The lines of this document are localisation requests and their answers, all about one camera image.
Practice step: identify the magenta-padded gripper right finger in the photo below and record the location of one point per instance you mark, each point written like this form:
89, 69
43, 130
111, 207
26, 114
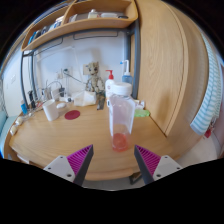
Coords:
150, 161

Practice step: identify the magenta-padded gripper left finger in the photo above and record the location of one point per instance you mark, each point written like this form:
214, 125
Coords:
78, 161

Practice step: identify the clear white-capped drink bottle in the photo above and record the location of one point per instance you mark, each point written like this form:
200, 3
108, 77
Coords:
121, 113

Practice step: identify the flat round red coaster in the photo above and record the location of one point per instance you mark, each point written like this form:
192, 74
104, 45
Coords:
72, 114

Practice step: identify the green soft packet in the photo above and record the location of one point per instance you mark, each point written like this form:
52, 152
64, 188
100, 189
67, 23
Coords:
141, 113

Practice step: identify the white cup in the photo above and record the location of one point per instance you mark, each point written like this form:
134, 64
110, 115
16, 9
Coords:
50, 110

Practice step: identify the white earbud case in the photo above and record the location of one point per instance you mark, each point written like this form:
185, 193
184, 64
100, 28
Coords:
61, 105

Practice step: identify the white tissue pack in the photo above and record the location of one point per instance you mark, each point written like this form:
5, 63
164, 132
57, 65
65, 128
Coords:
85, 99

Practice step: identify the dark grey flat bar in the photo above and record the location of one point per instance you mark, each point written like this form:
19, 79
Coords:
101, 102

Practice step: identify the white power strip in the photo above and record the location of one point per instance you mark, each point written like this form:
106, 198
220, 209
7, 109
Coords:
65, 99

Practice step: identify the blue white-capped tube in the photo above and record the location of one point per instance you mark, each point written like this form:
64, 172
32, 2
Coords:
24, 108

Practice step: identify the black electric shaver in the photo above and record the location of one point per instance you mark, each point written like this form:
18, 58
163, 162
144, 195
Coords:
31, 99

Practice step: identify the teal bedding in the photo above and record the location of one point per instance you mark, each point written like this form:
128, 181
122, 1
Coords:
3, 128

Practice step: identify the white red-pump lotion bottle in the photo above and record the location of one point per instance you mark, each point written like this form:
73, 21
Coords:
109, 85

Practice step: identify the wooden tree figure toy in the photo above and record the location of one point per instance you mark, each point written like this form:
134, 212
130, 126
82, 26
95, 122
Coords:
94, 80

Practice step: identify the striped white-green towel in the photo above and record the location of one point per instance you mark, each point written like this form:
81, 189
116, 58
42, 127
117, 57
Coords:
208, 100

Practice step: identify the blue white-nozzle squeeze bottle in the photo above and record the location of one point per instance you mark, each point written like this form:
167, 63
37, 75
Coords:
127, 78

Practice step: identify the wooden wardrobe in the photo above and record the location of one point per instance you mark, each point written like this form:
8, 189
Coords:
166, 66

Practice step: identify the wooden shelf unit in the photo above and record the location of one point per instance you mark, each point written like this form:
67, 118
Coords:
100, 21

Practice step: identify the white wall outlet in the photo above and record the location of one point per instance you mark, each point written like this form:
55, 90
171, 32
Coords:
59, 75
66, 71

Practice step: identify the white blue-labelled wall plate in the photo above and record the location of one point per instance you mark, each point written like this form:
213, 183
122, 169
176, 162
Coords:
87, 69

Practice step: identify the grey metal frame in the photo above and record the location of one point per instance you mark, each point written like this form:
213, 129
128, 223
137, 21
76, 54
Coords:
135, 50

